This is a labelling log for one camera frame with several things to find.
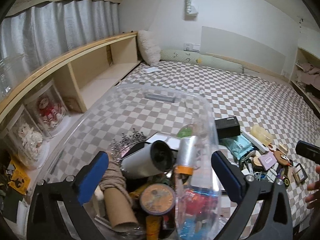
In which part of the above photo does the round chinese tea tin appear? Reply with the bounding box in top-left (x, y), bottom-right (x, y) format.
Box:
top-left (139, 184), bottom-right (175, 216)

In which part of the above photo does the person's right hand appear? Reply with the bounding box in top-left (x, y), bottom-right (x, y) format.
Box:
top-left (305, 180), bottom-right (320, 209)

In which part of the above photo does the teal foil pouch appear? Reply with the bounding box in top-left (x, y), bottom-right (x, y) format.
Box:
top-left (219, 135), bottom-right (254, 160)

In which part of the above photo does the purple card box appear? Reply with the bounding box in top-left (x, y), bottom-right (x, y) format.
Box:
top-left (258, 152), bottom-right (277, 171)

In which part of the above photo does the white plastic scraper tool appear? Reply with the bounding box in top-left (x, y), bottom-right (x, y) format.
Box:
top-left (241, 131), bottom-right (269, 154)

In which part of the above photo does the cardboard tube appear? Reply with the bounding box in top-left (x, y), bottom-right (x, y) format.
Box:
top-left (104, 187), bottom-right (138, 232)

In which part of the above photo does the black cardboard box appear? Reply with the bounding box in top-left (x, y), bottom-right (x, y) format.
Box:
top-left (215, 116), bottom-right (241, 140)

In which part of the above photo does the yellow translucent plastic bottle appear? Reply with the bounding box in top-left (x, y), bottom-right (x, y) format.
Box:
top-left (250, 124), bottom-right (274, 146)

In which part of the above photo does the round green wooden coaster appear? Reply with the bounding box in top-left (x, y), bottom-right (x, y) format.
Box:
top-left (176, 125), bottom-right (194, 138)

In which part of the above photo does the white plush doll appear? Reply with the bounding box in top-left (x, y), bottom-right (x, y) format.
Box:
top-left (18, 123), bottom-right (43, 158)

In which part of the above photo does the checkered bed sheet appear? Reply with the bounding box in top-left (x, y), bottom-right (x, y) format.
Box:
top-left (49, 60), bottom-right (320, 230)

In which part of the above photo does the red dressed doll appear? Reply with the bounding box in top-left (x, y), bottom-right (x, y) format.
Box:
top-left (38, 96), bottom-right (62, 129)

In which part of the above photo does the wooden bedside shelf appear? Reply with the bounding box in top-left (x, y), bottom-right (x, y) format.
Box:
top-left (1, 31), bottom-right (140, 124)

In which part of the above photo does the clear plastic storage bin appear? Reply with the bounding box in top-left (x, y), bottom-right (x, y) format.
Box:
top-left (27, 83), bottom-right (222, 240)

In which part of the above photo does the green long bolster pillow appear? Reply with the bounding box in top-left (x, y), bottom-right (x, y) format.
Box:
top-left (161, 49), bottom-right (244, 74)

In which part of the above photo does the right side wooden shelf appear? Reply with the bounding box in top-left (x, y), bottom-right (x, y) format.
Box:
top-left (290, 47), bottom-right (319, 118)

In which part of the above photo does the white remote control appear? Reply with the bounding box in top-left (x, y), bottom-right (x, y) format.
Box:
top-left (144, 67), bottom-right (159, 74)

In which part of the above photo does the white fluffy pillow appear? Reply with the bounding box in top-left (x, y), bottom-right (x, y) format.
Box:
top-left (137, 30), bottom-right (161, 67)

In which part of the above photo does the silver grey curtain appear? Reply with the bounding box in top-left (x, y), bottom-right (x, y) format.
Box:
top-left (1, 0), bottom-right (119, 96)

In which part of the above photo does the coiled hemp rope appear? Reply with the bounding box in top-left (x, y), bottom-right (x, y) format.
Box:
top-left (100, 154), bottom-right (133, 205)

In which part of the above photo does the small picture frame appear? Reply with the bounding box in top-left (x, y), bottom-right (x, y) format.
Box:
top-left (293, 163), bottom-right (308, 185)

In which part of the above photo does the black action camera screen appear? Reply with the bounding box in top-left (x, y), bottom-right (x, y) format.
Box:
top-left (295, 140), bottom-right (320, 164)

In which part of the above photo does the white wall socket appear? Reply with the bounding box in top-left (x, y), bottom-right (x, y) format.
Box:
top-left (183, 43), bottom-right (200, 53)

